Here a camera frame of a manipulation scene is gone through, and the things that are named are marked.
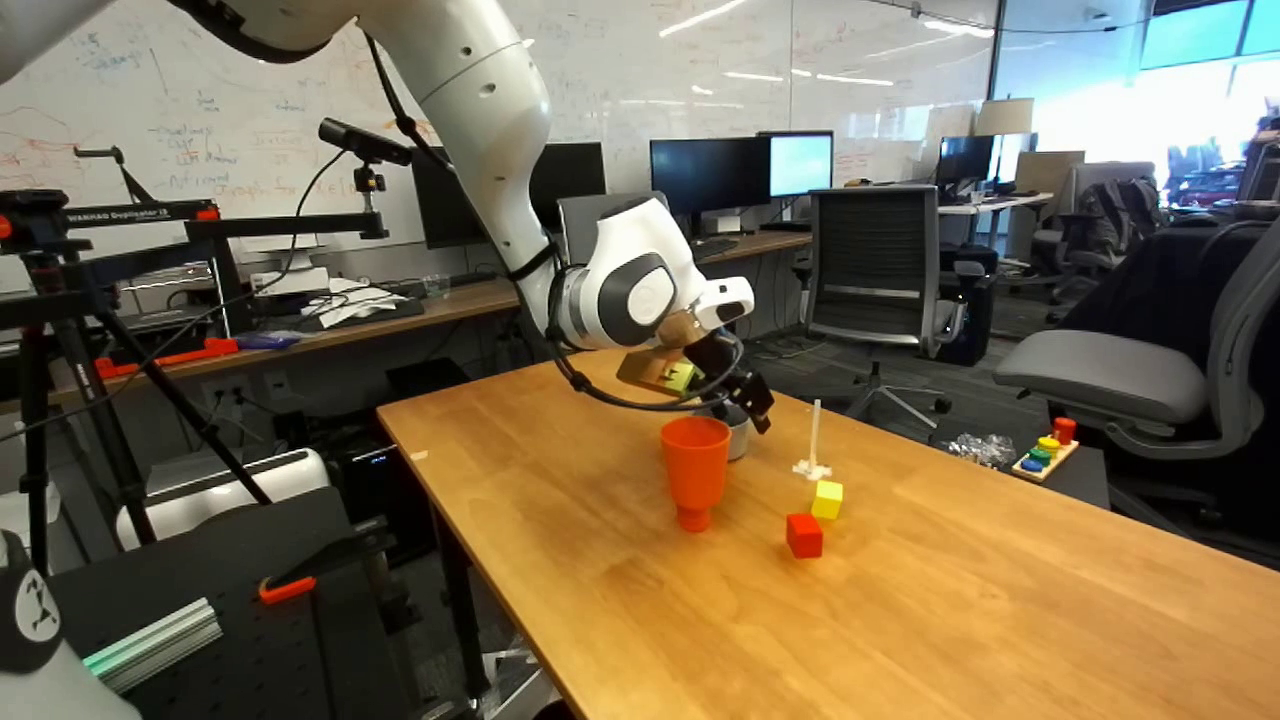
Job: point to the white paper pile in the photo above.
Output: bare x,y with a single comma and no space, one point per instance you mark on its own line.
341,304

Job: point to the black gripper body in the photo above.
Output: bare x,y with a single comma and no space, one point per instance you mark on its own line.
716,361

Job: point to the clear plastic stick stand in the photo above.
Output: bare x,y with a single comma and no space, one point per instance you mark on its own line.
815,440

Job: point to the white foam roll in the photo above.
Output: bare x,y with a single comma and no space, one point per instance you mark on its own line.
227,494

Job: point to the dark background office chair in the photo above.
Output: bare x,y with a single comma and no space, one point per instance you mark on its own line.
1113,215

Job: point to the black camera tripod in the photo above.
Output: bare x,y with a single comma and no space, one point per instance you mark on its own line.
36,426

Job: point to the dark background monitor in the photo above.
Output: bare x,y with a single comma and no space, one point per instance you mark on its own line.
963,160

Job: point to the gray measuring cup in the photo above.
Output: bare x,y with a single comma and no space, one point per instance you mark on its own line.
743,445

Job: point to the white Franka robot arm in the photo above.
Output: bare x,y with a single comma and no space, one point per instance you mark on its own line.
480,81

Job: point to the red orange bar clamp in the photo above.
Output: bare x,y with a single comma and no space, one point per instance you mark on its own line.
165,356

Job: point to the long wooden desk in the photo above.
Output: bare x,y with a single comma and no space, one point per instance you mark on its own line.
442,304

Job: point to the yellow block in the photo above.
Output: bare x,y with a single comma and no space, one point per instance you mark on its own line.
830,503

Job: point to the black cart platform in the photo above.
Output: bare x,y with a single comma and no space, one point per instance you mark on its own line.
203,560

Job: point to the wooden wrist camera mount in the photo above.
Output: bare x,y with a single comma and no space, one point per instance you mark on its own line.
652,368

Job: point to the colourful stacking toy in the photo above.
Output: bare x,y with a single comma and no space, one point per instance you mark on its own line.
1047,452

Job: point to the beige lamp shade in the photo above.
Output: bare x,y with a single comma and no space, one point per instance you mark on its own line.
1005,119

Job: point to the orange plastic cup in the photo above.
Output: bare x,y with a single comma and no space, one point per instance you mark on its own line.
696,467

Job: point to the lit computer monitor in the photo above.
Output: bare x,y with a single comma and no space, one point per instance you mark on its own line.
800,167

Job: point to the black mesh office chair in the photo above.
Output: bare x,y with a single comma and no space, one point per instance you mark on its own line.
872,267

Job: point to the wooden background desk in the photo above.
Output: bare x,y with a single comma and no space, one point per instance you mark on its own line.
995,204

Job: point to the silver monitor back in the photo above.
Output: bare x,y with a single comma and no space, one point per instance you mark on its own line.
1051,174

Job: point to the black stereo camera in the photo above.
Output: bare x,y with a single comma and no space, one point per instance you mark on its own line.
361,142

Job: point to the red block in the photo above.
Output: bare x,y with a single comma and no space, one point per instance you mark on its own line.
806,535

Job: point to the clear plastic bag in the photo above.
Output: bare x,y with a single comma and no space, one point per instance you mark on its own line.
983,449

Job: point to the gray metal tube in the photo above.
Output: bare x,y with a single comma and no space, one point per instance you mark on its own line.
154,646

